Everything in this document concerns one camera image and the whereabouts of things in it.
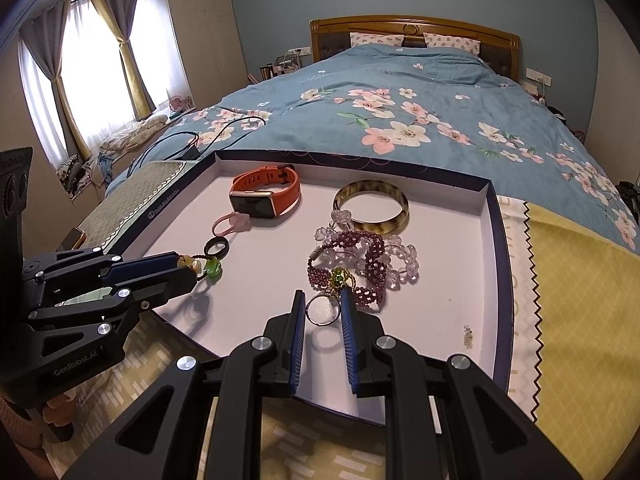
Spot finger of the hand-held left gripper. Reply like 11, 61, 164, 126
22, 246, 184, 289
27, 268, 199, 359

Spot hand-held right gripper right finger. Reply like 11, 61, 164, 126
340, 289, 583, 480

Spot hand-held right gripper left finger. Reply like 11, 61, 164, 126
62, 289, 307, 480

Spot green charm with black ring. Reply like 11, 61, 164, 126
204, 236, 231, 284

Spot green beaded flower ring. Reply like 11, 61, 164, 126
306, 267, 352, 327

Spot purple bead bracelet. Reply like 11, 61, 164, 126
306, 232, 386, 311

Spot clear crystal bead bracelet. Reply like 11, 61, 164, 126
314, 208, 420, 292

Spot pink charm hair tie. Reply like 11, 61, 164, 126
212, 211, 252, 236

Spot dark blue cardboard box tray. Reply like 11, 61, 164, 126
102, 149, 516, 426

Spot person's left hand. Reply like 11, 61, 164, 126
42, 392, 77, 429

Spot pile of clothes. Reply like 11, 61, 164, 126
55, 155, 116, 197

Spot orange smartwatch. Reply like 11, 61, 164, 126
229, 165, 301, 220

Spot amber bangle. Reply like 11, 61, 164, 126
333, 179, 410, 236

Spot folded light blanket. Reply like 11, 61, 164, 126
100, 114, 170, 151

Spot grey and gold curtain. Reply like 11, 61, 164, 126
90, 0, 157, 122
17, 0, 96, 162

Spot bright window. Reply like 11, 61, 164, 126
20, 0, 173, 162

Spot cosmetics on nightstand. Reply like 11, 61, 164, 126
247, 47, 313, 84

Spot blue floral duvet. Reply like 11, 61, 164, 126
105, 42, 640, 253

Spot white dotted pillow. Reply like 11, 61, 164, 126
424, 32, 482, 55
350, 31, 405, 49

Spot dark bedside items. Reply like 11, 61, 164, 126
525, 80, 587, 142

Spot wooden headboard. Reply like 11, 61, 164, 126
310, 15, 522, 84

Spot black charging cable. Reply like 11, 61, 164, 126
127, 116, 266, 177

